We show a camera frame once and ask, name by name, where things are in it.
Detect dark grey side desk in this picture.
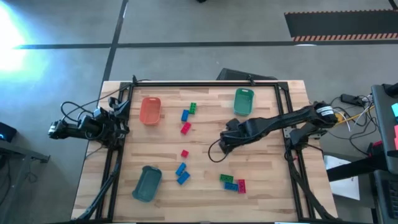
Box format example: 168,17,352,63
326,82,398,183

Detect white paper sheet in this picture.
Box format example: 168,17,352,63
323,154,361,201

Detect turquoise plastic basket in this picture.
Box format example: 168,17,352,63
233,88,255,117

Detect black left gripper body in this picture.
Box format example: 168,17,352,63
95,106,125,128

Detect black aluminium table frame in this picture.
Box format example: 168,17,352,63
71,80,337,223

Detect black power adapter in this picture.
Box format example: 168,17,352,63
340,93,366,108

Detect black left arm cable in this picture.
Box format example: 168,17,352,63
60,78,152,125

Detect dark teal plastic basket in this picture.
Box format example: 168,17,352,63
131,165,163,203

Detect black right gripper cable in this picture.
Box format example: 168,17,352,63
207,138,231,164

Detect orange plastic basket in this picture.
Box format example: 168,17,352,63
139,96,162,126

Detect tangled black floor cables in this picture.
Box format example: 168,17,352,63
326,95,379,156

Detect black keyboard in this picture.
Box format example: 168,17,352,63
373,169,398,224

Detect black hazard-striped floor mat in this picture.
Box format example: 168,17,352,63
284,9,398,42

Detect yellow cable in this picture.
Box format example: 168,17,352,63
335,105,376,126

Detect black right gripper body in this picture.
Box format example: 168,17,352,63
219,118,250,155

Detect black box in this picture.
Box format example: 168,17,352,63
216,67,278,82

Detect black device with blue light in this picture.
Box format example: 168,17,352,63
0,121,18,143

